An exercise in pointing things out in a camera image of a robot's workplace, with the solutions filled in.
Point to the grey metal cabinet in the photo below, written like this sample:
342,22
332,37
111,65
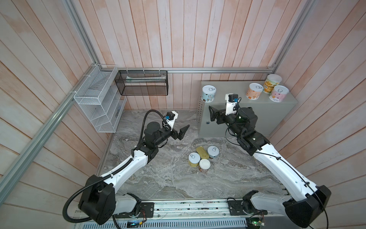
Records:
269,114

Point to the black mesh wall basket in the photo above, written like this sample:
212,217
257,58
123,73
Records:
142,82

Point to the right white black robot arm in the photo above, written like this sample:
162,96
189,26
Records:
305,200

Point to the horizontal aluminium wall rail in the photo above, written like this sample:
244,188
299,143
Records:
193,69

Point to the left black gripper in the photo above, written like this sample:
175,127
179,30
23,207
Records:
181,132

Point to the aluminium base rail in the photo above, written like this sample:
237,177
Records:
201,208

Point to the white wire mesh shelf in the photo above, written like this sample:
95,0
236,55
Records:
99,98

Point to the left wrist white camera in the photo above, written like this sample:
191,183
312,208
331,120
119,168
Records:
169,120

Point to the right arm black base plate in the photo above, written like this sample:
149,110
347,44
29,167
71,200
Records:
243,208

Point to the small brown white-lid can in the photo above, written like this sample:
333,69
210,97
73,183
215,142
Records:
204,165

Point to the left aluminium frame rail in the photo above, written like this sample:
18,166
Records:
32,149

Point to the pink label can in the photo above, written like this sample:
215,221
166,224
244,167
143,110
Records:
278,93

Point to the yellow can lying down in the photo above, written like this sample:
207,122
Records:
202,153

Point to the orange yellow label can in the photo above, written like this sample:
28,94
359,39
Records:
272,80

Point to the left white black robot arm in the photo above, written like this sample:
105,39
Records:
98,198

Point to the brown label can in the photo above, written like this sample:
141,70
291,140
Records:
254,91

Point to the blue label can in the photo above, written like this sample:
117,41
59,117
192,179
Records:
213,151

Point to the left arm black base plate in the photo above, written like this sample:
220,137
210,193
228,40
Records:
142,209

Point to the yellow label can upright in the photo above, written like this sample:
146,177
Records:
194,159

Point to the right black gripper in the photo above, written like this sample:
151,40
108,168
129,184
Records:
221,115

